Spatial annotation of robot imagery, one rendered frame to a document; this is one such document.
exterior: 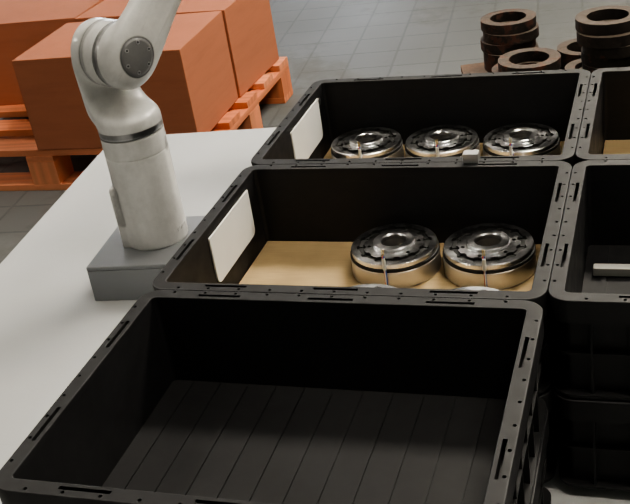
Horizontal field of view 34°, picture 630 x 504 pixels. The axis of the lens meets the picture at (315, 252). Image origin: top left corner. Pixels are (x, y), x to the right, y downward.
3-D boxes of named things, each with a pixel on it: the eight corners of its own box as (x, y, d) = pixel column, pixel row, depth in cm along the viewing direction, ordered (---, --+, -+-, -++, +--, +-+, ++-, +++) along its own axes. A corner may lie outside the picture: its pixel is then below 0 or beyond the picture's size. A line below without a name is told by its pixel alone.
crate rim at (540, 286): (150, 308, 107) (145, 288, 106) (249, 181, 132) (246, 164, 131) (546, 322, 94) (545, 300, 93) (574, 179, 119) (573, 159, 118)
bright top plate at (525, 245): (439, 271, 115) (438, 266, 115) (449, 228, 124) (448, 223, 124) (532, 269, 113) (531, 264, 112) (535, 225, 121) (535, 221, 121)
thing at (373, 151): (326, 161, 147) (325, 157, 147) (337, 132, 155) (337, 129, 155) (397, 156, 145) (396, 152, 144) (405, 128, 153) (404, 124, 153)
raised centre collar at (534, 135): (498, 144, 142) (498, 140, 142) (507, 130, 146) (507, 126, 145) (534, 145, 140) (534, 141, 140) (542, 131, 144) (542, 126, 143)
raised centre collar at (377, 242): (368, 254, 120) (368, 249, 120) (377, 234, 124) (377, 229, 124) (410, 254, 119) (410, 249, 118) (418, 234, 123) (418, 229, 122)
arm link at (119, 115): (55, 27, 142) (87, 144, 150) (95, 33, 135) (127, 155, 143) (110, 7, 147) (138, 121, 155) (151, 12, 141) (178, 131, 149)
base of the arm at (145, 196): (120, 252, 153) (90, 145, 145) (137, 224, 161) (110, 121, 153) (180, 248, 152) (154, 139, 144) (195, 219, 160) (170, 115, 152)
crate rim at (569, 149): (249, 181, 132) (246, 164, 131) (317, 94, 157) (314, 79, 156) (574, 178, 119) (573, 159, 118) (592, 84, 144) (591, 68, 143)
